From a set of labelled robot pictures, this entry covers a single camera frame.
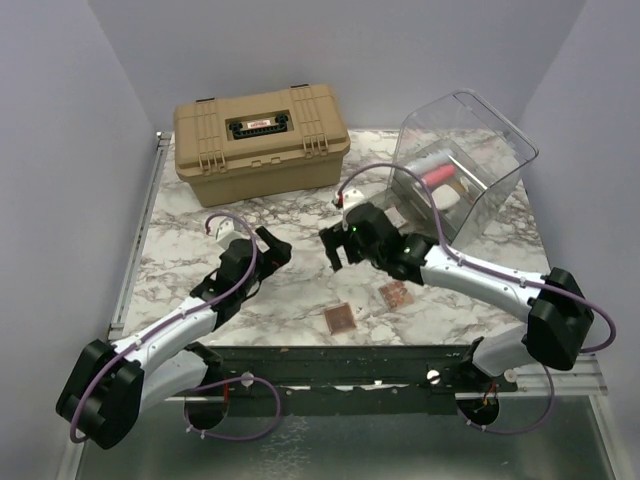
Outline purple cable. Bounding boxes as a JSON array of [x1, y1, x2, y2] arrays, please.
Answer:
[[69, 212, 281, 444], [337, 162, 617, 435]]

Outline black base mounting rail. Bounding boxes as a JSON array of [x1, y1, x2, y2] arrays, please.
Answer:
[[186, 342, 516, 424]]

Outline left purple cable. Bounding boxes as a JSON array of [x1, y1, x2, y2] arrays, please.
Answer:
[[69, 212, 281, 444]]

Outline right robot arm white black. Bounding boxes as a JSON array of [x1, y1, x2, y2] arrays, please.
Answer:
[[319, 202, 594, 391]]

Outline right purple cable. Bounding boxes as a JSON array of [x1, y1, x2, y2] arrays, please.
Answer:
[[337, 162, 617, 435]]

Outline pink tube with white cap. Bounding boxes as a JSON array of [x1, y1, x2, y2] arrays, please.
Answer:
[[422, 165, 456, 187]]

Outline white spray bottle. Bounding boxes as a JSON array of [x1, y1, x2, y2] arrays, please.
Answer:
[[407, 150, 450, 175]]

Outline rose gold clear compact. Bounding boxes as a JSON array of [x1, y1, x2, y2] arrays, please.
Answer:
[[323, 303, 356, 335]]

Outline orange eyeshadow palette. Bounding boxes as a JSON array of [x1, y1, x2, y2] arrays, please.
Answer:
[[379, 281, 414, 311]]

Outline tan plastic toolbox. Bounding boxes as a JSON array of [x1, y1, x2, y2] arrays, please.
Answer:
[[173, 84, 351, 207]]

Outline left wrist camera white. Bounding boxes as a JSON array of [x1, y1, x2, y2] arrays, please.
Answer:
[[207, 218, 244, 249]]

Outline white egg-shaped sponge case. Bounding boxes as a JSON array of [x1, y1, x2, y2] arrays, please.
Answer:
[[432, 184, 461, 211]]

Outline aluminium frame rail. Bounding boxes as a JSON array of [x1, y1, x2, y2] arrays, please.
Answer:
[[107, 131, 173, 340]]

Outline labelled compact box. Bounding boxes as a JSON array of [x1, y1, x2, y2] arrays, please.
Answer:
[[385, 208, 407, 228]]

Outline clear acrylic makeup organizer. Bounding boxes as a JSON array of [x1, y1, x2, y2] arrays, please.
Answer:
[[371, 89, 539, 249]]

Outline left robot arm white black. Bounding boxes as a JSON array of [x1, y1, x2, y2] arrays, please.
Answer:
[[55, 227, 292, 449]]

